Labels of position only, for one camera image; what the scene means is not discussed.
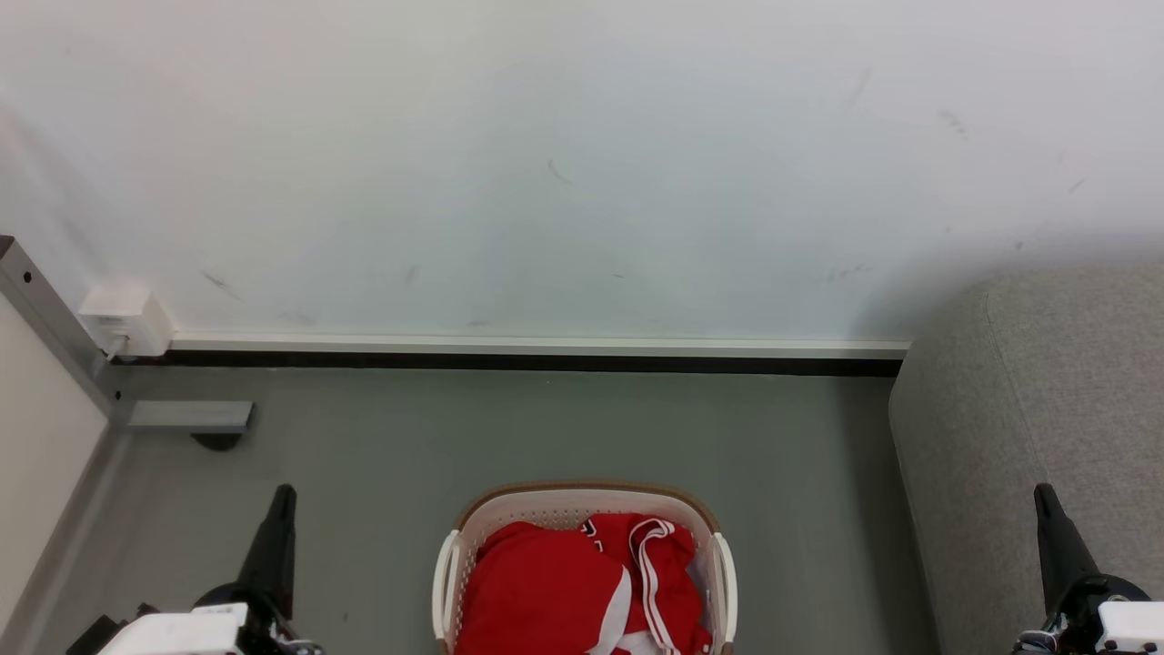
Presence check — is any grey aluminium frame foot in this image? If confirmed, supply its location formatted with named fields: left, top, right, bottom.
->
left=125, top=400, right=256, bottom=434

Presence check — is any grey fabric sofa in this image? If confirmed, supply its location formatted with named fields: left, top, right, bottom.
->
left=889, top=264, right=1164, bottom=655

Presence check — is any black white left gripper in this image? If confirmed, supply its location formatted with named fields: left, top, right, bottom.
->
left=95, top=484, right=324, bottom=655

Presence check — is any white wall junction box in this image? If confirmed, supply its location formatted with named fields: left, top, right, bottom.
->
left=79, top=288, right=175, bottom=358

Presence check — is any red garment with white band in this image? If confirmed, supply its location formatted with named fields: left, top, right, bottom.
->
left=453, top=520, right=633, bottom=655

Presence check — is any red and white striped garment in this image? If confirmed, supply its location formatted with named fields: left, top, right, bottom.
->
left=580, top=513, right=715, bottom=655

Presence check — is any white wall cable trunking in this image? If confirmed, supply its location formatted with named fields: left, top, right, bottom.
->
left=168, top=332, right=912, bottom=361

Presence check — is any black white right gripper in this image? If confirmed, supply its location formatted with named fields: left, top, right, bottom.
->
left=1012, top=484, right=1164, bottom=655

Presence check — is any beige partition panel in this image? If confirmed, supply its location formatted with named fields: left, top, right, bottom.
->
left=0, top=296, right=112, bottom=629

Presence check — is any white plastic laundry basket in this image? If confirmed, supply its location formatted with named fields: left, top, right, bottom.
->
left=432, top=482, right=739, bottom=655

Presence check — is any grey aluminium frame post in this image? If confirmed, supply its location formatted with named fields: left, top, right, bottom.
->
left=0, top=235, right=130, bottom=430

